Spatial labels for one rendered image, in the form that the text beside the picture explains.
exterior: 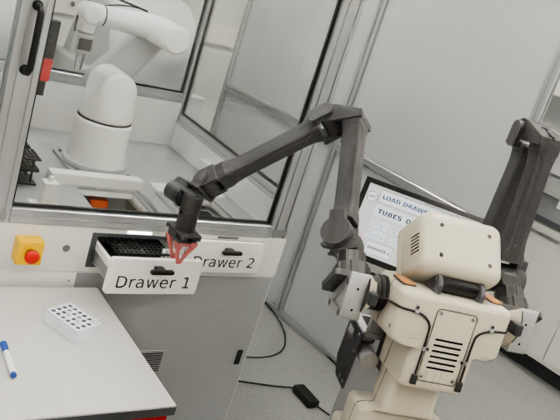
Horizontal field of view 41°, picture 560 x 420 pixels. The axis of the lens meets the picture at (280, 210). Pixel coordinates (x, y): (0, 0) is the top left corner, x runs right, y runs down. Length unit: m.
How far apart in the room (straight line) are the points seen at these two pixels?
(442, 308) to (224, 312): 1.08
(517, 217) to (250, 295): 1.05
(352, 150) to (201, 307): 0.89
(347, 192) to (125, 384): 0.71
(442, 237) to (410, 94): 2.01
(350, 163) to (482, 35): 1.71
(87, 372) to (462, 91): 2.22
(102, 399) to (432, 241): 0.84
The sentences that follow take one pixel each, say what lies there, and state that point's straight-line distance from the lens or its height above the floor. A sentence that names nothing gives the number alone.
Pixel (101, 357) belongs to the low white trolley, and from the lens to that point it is 2.00.
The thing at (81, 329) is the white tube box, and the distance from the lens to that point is 2.03.
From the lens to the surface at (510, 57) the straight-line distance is 3.43.
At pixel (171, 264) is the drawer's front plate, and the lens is 2.21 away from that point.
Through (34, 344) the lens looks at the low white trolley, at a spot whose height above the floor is 0.76.
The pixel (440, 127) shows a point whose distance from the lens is 3.57.
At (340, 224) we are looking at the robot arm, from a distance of 1.79.
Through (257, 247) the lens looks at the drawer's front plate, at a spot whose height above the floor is 0.91.
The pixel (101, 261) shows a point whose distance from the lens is 2.24.
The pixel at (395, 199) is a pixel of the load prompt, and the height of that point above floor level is 1.16.
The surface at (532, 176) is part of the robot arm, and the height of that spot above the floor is 1.51.
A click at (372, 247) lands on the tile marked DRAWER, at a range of 2.63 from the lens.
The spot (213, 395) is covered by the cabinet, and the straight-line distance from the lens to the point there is 2.83.
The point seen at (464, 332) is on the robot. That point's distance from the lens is 1.77.
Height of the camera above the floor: 1.80
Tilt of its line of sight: 17 degrees down
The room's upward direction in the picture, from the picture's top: 18 degrees clockwise
